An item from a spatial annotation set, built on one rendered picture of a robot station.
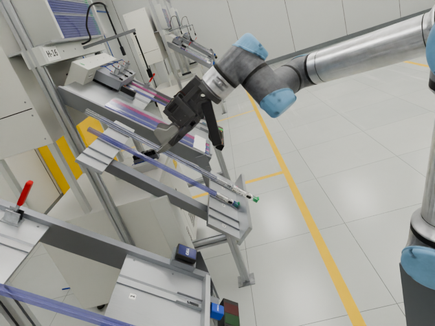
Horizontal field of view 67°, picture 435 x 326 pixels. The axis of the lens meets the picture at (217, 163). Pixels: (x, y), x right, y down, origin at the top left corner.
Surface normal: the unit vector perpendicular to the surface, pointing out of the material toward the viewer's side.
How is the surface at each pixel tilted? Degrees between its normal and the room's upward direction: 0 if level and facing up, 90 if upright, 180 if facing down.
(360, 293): 0
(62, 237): 90
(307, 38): 90
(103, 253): 90
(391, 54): 107
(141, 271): 42
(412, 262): 98
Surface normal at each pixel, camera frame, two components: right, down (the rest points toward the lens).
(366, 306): -0.30, -0.88
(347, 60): -0.68, 0.41
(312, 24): 0.01, 0.39
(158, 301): 0.42, -0.84
